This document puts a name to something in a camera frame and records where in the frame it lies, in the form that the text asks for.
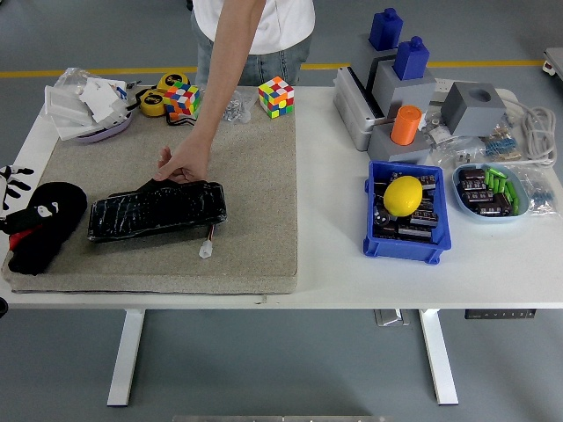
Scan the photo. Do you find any person's hand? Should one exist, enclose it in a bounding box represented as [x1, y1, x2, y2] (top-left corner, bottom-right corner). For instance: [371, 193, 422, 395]
[154, 139, 213, 185]

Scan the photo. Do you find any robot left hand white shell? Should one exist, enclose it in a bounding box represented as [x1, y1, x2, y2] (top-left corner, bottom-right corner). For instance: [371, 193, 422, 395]
[0, 164, 61, 235]

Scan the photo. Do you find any black rag with red patch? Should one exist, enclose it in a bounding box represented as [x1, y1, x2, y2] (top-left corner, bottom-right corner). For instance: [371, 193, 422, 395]
[7, 182, 88, 277]

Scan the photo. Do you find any black table control panel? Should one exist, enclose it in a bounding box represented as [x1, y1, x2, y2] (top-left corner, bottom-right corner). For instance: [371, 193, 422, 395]
[464, 309, 537, 320]

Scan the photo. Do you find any stickerless Rubik's cube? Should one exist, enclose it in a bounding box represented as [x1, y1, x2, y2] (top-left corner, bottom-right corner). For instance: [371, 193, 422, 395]
[165, 82, 201, 120]

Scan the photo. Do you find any grey-brown mat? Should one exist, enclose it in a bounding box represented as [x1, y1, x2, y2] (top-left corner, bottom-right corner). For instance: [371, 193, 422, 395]
[1, 85, 299, 295]

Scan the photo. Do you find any yellow tape measure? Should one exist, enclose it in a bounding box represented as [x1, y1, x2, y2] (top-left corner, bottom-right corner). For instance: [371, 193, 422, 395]
[157, 72, 191, 96]
[139, 89, 167, 118]

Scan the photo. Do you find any clear bag of screws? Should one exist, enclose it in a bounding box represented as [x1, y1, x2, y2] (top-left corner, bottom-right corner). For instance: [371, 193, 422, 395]
[222, 87, 259, 125]

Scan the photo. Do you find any purple tray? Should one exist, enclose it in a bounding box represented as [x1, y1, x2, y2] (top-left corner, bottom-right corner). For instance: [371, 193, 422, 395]
[74, 112, 134, 144]

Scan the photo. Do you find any white-faced Rubik's cube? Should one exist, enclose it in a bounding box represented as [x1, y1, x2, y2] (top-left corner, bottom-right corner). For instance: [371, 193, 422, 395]
[257, 76, 296, 120]

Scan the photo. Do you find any clear plastic bag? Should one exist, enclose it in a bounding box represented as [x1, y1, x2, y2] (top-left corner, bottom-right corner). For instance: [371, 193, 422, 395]
[52, 67, 106, 96]

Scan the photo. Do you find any white table leg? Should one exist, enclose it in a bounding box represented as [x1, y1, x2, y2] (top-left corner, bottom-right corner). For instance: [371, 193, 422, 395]
[106, 309, 146, 408]
[417, 309, 459, 406]

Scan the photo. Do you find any person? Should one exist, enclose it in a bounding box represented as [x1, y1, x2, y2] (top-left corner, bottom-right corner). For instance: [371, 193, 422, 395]
[191, 0, 316, 88]

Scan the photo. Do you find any grey block with round socket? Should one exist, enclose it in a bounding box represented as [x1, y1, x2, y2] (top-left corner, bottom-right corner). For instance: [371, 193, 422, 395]
[367, 122, 432, 166]

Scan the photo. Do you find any yellow lemon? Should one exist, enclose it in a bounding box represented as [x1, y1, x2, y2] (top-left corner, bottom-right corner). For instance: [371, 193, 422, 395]
[383, 175, 424, 218]

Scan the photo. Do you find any orange cylinder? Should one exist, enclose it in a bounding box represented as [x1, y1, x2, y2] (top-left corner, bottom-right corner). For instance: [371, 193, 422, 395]
[390, 104, 423, 146]

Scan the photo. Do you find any blue peg block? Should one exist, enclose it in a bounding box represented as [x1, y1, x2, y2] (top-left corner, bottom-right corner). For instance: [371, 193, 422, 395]
[392, 36, 430, 82]
[368, 7, 405, 50]

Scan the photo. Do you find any clear bag of small parts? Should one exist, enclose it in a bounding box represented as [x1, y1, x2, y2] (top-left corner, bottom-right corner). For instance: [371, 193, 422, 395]
[421, 112, 485, 168]

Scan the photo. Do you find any blue plastic bin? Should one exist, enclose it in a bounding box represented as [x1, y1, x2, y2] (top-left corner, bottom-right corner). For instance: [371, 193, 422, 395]
[362, 160, 453, 265]

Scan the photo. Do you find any white power strip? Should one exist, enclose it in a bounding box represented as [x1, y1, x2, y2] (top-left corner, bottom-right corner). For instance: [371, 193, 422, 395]
[433, 77, 520, 109]

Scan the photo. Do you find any light blue dish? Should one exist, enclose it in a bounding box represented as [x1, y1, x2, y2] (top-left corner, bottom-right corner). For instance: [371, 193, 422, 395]
[451, 163, 530, 224]

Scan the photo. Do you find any grey block with empty hole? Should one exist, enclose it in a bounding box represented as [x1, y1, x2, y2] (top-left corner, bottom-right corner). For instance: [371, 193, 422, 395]
[441, 81, 508, 137]

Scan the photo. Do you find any bag of blue resistors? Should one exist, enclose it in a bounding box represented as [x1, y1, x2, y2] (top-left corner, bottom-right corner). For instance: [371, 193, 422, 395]
[479, 125, 524, 162]
[516, 166, 559, 217]

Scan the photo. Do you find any black strap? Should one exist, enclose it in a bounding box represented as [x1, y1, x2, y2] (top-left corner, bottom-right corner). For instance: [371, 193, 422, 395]
[165, 113, 197, 128]

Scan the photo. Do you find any white connector with wires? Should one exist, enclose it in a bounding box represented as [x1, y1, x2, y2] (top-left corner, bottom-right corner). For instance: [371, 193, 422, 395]
[199, 223, 217, 259]

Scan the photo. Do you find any grey electrical enclosure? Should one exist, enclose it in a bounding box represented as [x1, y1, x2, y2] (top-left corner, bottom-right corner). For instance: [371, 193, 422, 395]
[333, 65, 388, 153]

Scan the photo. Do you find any metal bracket under table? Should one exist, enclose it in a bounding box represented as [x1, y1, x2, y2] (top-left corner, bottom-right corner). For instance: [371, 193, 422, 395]
[373, 309, 411, 327]

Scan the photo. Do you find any white power cord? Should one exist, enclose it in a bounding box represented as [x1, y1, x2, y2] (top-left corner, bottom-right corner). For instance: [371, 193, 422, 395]
[501, 94, 559, 167]

